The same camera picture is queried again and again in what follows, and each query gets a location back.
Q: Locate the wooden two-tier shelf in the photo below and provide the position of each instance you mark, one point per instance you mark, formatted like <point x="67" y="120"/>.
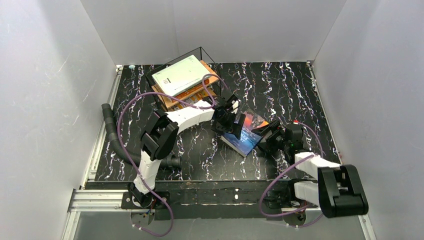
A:
<point x="200" y="54"/>

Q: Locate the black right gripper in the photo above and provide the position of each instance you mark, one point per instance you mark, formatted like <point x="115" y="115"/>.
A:
<point x="268" y="135"/>

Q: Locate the orange small treehouse book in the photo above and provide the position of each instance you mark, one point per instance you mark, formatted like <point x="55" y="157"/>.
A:
<point x="190" y="99"/>

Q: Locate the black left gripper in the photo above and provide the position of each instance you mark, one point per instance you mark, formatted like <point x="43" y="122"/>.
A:
<point x="230" y="122"/>

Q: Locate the blue Jane Eyre book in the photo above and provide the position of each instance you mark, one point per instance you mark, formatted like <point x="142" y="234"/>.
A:
<point x="248" y="139"/>

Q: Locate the orange green treehouse book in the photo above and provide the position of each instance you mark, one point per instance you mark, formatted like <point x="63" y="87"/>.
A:
<point x="184" y="94"/>

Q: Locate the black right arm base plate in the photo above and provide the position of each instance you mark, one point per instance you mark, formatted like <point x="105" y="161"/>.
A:
<point x="278" y="204"/>

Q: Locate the pale green file folder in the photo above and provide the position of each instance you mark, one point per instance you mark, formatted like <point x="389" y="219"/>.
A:
<point x="180" y="76"/>

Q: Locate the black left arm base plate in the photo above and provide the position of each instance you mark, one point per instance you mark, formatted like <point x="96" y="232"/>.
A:
<point x="129" y="202"/>

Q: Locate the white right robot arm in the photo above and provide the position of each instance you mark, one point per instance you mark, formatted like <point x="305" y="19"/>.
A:
<point x="336" y="188"/>

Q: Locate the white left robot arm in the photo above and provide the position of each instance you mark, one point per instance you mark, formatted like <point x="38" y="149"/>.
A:
<point x="161" y="131"/>

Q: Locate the aluminium table frame rail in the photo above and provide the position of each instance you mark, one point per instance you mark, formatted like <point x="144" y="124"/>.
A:
<point x="91" y="200"/>

